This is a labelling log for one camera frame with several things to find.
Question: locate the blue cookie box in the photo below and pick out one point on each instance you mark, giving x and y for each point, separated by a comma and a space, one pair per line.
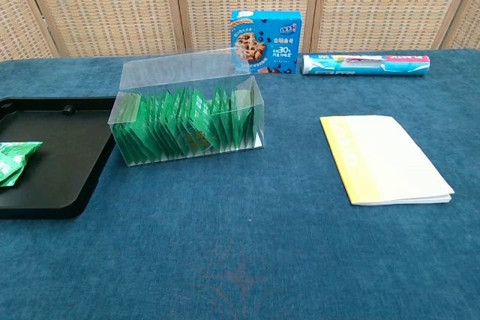
277, 27

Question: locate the clear box of green sachets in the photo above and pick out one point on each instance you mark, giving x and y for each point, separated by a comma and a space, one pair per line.
187, 136

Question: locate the blue table cloth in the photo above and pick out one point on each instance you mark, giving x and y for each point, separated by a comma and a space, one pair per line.
240, 252

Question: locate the yellow and white booklet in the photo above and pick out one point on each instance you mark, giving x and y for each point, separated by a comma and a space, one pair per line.
393, 159

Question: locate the woven folding screen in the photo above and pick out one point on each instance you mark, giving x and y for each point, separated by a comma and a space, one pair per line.
112, 5

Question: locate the plastic wrap roll box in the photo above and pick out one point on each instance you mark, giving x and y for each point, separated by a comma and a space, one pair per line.
367, 65

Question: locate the black plastic tray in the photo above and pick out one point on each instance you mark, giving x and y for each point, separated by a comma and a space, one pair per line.
56, 170

